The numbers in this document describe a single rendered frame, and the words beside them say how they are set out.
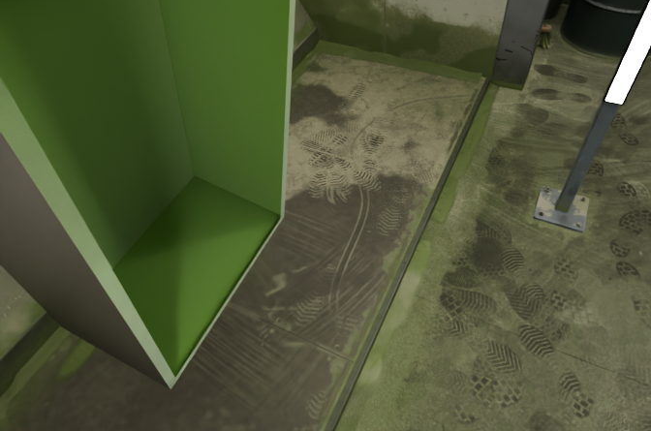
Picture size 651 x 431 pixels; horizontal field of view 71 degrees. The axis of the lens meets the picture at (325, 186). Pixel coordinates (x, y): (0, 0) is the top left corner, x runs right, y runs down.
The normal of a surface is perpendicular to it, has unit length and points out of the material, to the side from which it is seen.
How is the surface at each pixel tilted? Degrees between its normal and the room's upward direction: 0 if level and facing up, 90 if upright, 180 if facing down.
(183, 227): 11
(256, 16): 90
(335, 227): 0
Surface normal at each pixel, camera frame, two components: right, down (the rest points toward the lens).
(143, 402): -0.08, -0.67
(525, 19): -0.45, 0.69
